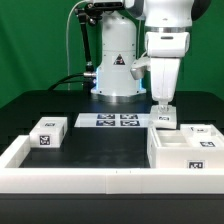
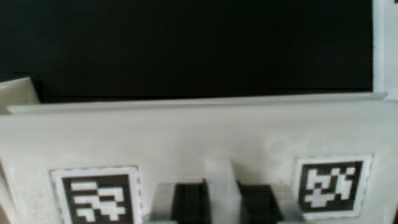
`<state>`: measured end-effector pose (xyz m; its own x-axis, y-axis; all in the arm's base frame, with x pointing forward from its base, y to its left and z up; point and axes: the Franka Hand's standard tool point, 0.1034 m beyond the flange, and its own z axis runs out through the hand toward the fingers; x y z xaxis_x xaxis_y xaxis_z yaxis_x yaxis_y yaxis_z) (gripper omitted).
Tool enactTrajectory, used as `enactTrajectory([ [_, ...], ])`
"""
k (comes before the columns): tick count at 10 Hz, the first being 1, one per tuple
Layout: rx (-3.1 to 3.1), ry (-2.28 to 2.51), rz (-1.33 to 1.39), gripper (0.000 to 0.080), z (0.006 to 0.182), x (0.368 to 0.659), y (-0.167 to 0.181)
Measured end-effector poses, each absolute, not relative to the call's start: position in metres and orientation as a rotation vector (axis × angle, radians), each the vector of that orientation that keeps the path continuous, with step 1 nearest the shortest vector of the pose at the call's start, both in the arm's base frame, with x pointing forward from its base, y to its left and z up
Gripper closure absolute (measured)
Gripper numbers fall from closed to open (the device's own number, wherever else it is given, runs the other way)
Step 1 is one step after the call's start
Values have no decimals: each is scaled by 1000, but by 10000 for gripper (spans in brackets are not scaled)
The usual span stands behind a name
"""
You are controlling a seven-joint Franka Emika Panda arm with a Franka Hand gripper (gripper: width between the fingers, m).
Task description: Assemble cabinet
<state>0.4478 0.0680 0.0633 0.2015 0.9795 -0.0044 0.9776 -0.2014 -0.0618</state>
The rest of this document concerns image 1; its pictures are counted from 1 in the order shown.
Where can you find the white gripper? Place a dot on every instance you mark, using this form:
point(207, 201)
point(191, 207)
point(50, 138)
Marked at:
point(165, 51)

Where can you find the white cabinet door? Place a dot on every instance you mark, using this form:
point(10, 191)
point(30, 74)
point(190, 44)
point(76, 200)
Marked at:
point(201, 135)
point(165, 120)

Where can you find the white cabinet body box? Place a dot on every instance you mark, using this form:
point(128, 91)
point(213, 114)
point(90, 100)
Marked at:
point(169, 149)

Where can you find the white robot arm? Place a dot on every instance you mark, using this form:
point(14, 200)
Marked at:
point(114, 78)

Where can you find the white cabinet top block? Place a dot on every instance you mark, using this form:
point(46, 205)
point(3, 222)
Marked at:
point(49, 132)

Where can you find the white base tag plate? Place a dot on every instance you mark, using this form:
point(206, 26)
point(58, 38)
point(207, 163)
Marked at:
point(112, 120)

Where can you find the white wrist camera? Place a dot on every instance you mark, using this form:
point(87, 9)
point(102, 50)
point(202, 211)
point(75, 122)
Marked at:
point(139, 67)

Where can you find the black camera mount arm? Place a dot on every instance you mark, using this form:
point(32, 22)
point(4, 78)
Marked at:
point(87, 15)

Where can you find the white obstacle fence frame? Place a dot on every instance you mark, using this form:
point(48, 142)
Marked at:
point(16, 179)

